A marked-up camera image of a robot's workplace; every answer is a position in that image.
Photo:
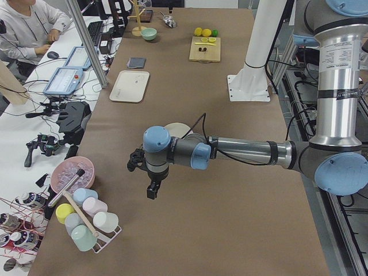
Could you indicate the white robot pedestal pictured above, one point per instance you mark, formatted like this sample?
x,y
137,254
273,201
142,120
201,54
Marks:
x,y
250,83

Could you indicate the black stand device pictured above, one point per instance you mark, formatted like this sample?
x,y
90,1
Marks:
x,y
72,122

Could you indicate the cream round plate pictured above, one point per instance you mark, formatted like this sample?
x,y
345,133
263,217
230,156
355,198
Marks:
x,y
178,129

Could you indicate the yellow plastic knife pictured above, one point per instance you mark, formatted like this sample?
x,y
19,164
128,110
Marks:
x,y
199,43

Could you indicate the black tipped metal muddler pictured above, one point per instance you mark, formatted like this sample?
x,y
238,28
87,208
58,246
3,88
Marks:
x,y
73,180

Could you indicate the black keyboard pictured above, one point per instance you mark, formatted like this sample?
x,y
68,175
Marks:
x,y
94,29

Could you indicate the pink plastic cup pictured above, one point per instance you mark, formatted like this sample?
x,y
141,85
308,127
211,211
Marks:
x,y
93,205

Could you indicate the wooden cutting board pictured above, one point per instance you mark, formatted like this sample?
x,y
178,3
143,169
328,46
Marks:
x,y
212,55

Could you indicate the white wire cup rack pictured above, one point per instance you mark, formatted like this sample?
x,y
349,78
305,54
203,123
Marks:
x,y
102,240

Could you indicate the grey plastic cup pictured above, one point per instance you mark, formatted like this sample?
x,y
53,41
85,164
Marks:
x,y
72,221

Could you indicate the grey folded cloth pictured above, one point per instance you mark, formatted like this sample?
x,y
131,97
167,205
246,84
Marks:
x,y
136,62

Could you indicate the far blue teach pendant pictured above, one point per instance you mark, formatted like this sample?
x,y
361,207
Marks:
x,y
78,58

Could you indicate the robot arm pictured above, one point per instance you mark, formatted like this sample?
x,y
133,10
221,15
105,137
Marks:
x,y
332,157
303,34

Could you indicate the metal scoop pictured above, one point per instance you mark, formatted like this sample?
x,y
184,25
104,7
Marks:
x,y
169,20

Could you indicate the near blue teach pendant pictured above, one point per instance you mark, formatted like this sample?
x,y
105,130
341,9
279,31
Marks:
x,y
64,81

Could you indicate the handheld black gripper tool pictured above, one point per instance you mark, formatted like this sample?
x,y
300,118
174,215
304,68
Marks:
x,y
48,145

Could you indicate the wooden cup tree stand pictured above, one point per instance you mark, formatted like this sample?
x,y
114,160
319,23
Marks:
x,y
136,31

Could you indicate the dark framed tray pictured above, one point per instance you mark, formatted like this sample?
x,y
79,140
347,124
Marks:
x,y
146,16

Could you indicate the mint plastic cup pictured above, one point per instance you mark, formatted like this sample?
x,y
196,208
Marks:
x,y
83,238

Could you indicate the whole yellow lemon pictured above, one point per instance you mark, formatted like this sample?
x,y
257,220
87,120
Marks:
x,y
206,33
198,32

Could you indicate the aluminium frame post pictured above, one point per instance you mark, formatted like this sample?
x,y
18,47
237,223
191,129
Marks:
x,y
81,27

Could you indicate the cream rectangular tray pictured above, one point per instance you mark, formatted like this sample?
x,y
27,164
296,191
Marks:
x,y
129,86

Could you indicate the mint green bowl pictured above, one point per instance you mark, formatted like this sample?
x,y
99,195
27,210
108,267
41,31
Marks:
x,y
149,34

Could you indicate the yellow plastic cup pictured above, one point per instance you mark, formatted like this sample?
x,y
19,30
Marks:
x,y
62,211

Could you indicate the blue teach pendant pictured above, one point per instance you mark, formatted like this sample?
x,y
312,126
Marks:
x,y
78,58
64,81

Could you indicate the pink bowl with ice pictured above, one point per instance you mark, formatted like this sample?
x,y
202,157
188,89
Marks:
x,y
64,172

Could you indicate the white plastic cup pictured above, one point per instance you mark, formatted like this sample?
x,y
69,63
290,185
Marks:
x,y
105,221

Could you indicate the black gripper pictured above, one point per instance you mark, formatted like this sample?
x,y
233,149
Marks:
x,y
155,180

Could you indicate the computer mouse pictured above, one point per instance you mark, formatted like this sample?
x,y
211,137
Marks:
x,y
52,55

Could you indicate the seated person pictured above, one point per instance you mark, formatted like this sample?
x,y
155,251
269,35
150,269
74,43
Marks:
x,y
31,28

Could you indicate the blue plastic cup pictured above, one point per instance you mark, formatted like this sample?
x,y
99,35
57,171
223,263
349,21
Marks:
x,y
81,194

